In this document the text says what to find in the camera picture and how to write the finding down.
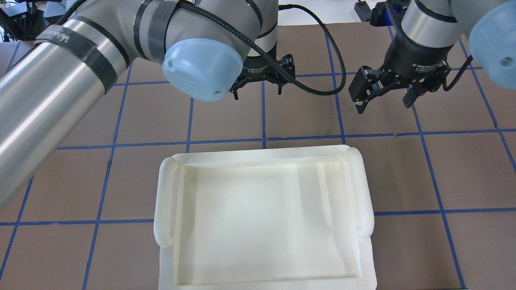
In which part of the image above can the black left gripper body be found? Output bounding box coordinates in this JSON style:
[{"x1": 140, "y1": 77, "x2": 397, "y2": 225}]
[{"x1": 229, "y1": 48, "x2": 295, "y2": 93}]

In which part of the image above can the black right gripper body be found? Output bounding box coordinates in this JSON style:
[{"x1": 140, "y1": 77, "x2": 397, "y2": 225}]
[{"x1": 348, "y1": 34, "x2": 451, "y2": 103}]

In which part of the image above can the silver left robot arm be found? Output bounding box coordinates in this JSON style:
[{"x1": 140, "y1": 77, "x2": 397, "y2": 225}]
[{"x1": 0, "y1": 0, "x2": 282, "y2": 209}]

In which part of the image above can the white foam tray box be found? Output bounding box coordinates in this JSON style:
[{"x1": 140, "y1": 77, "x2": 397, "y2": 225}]
[{"x1": 154, "y1": 145, "x2": 377, "y2": 290}]

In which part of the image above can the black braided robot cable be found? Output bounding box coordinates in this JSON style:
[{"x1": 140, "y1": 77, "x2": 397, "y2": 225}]
[{"x1": 177, "y1": 0, "x2": 347, "y2": 96}]

